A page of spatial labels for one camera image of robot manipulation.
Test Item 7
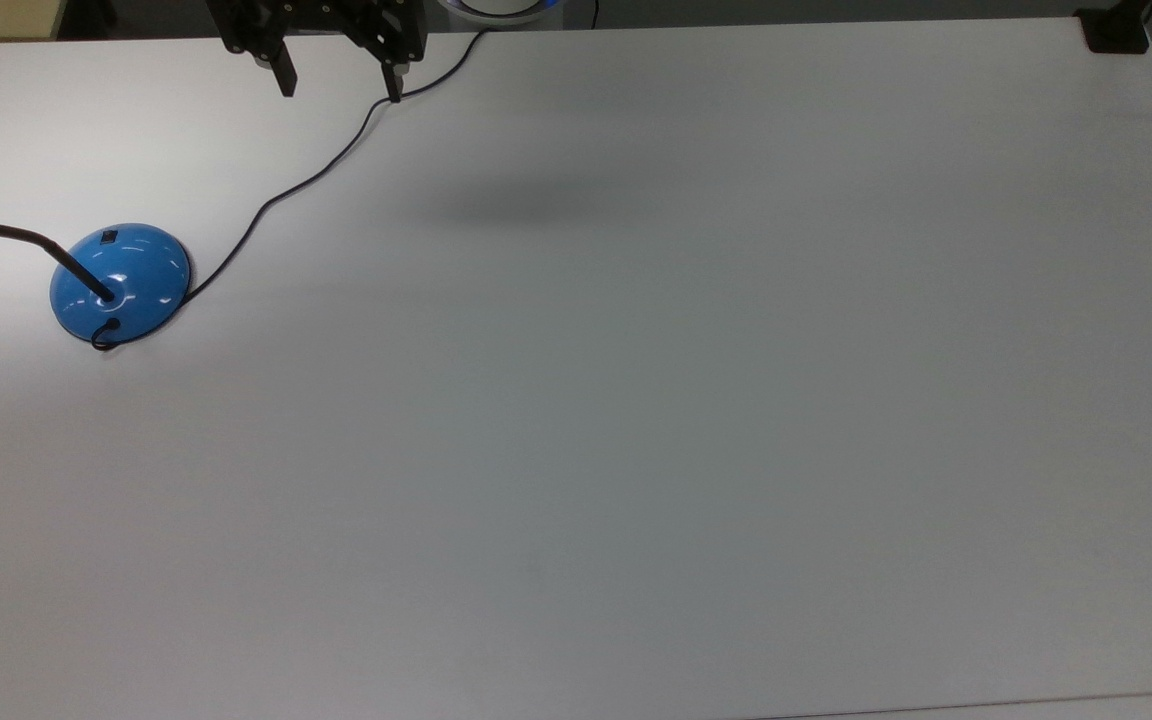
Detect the black lamp power cord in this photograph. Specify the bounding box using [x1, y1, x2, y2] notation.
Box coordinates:
[89, 28, 489, 353]

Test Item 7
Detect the blue gooseneck desk lamp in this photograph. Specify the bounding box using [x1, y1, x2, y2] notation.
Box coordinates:
[0, 20, 193, 348]

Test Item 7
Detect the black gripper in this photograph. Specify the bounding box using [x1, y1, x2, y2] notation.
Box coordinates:
[206, 0, 428, 105]

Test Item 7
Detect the black table clamp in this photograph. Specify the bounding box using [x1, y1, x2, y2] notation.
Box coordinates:
[1076, 0, 1152, 55]

